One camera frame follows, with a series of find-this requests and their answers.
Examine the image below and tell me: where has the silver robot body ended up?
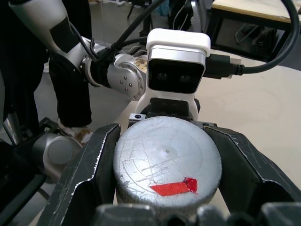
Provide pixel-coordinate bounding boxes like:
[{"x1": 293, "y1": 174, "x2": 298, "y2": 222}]
[{"x1": 0, "y1": 113, "x2": 83, "y2": 226}]

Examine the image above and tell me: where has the black camera cable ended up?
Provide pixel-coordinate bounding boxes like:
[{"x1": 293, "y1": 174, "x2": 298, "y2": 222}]
[{"x1": 206, "y1": 0, "x2": 301, "y2": 80}]

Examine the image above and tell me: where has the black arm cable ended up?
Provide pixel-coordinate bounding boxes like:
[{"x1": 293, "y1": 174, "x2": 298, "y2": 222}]
[{"x1": 68, "y1": 0, "x2": 166, "y2": 62}]

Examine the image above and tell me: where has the person in black trousers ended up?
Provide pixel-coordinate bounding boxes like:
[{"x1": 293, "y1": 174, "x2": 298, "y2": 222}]
[{"x1": 47, "y1": 0, "x2": 94, "y2": 145}]

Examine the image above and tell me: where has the silver jar lid red tape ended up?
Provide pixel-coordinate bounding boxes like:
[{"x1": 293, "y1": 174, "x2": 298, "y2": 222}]
[{"x1": 112, "y1": 115, "x2": 223, "y2": 218}]

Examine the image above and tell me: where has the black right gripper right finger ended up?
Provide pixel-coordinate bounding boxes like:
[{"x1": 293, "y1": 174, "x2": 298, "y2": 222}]
[{"x1": 203, "y1": 126, "x2": 301, "y2": 214}]

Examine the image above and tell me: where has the wooden desk black frame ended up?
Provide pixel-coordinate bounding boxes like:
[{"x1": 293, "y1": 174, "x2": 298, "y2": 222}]
[{"x1": 206, "y1": 0, "x2": 301, "y2": 63}]

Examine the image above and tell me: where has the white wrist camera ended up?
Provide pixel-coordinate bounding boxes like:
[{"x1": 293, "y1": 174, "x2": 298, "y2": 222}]
[{"x1": 135, "y1": 28, "x2": 211, "y2": 123}]

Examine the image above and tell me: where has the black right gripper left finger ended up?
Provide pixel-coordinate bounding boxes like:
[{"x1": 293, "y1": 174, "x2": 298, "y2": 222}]
[{"x1": 37, "y1": 123, "x2": 122, "y2": 226}]

